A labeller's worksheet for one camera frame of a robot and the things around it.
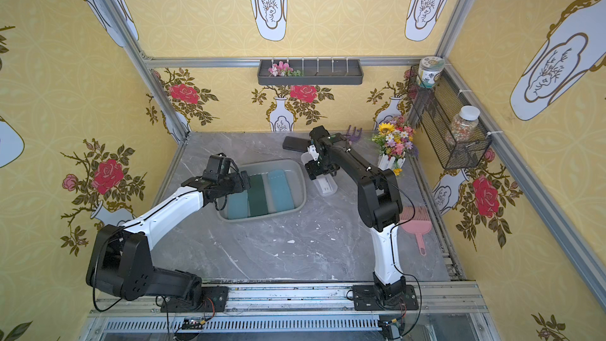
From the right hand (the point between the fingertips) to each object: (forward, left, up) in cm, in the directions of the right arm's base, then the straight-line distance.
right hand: (327, 168), depth 97 cm
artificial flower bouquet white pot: (+9, -27, +9) cm, 30 cm away
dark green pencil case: (-12, +28, -6) cm, 31 cm away
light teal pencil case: (-16, +35, -4) cm, 38 cm away
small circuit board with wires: (-54, +41, -10) cm, 68 cm away
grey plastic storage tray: (0, +13, -6) cm, 15 cm away
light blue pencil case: (-8, +19, -6) cm, 21 cm away
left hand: (-10, +37, +4) cm, 38 cm away
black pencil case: (+20, +15, -8) cm, 26 cm away
